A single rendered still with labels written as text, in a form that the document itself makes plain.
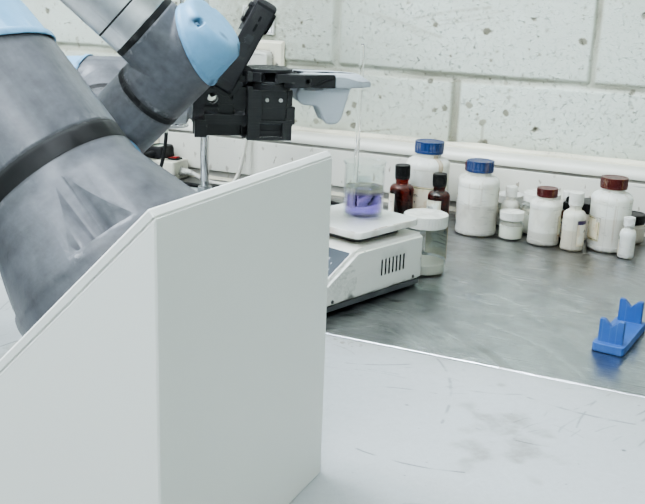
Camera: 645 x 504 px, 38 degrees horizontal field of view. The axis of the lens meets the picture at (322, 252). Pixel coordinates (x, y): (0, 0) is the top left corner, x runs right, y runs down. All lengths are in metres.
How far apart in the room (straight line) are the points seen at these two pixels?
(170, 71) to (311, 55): 0.81
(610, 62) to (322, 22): 0.50
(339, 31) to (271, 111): 0.63
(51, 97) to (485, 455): 0.44
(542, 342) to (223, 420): 0.53
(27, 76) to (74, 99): 0.03
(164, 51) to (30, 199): 0.36
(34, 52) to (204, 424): 0.26
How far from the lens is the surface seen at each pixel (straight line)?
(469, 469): 0.76
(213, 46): 0.91
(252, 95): 1.07
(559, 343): 1.04
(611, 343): 1.03
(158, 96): 0.94
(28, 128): 0.61
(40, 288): 0.58
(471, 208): 1.44
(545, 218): 1.41
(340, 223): 1.12
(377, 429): 0.81
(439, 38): 1.62
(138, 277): 0.49
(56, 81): 0.63
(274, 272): 0.60
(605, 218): 1.41
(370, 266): 1.10
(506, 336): 1.04
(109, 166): 0.60
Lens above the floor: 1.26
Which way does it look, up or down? 16 degrees down
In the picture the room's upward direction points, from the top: 2 degrees clockwise
